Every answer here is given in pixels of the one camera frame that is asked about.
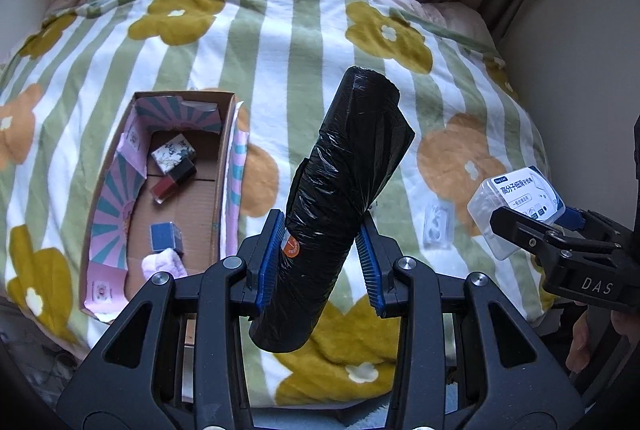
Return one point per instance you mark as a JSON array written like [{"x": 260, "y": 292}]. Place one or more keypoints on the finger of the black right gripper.
[
  {"x": 554, "y": 250},
  {"x": 589, "y": 222}
]

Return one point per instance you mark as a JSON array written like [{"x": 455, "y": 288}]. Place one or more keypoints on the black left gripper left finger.
[{"x": 173, "y": 358}]

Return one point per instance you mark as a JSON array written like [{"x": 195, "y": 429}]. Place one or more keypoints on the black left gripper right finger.
[{"x": 466, "y": 358}]

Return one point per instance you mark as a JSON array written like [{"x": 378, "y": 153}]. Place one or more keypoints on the clear floss pick box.
[{"x": 526, "y": 191}]

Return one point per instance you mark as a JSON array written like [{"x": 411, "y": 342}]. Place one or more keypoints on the black garbage bag roll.
[{"x": 361, "y": 142}]

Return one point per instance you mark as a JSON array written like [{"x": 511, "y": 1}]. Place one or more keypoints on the person right hand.
[{"x": 626, "y": 325}]

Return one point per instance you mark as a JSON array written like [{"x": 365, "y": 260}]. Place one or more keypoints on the pink white sock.
[{"x": 168, "y": 260}]

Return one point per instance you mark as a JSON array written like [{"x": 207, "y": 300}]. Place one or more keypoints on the small clear plastic packet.
[{"x": 438, "y": 226}]

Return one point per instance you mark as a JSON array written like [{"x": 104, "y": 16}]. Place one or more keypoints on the blue small cube box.
[{"x": 166, "y": 235}]

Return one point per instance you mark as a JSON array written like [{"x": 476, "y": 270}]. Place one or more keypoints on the red black small box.
[{"x": 173, "y": 180}]

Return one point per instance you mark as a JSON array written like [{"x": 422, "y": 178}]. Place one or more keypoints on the pink teal cardboard box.
[{"x": 118, "y": 228}]

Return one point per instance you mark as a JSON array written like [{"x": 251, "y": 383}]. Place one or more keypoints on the white patterned small box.
[{"x": 172, "y": 152}]

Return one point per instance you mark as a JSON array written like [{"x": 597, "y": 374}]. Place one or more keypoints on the striped flower blanket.
[{"x": 69, "y": 79}]

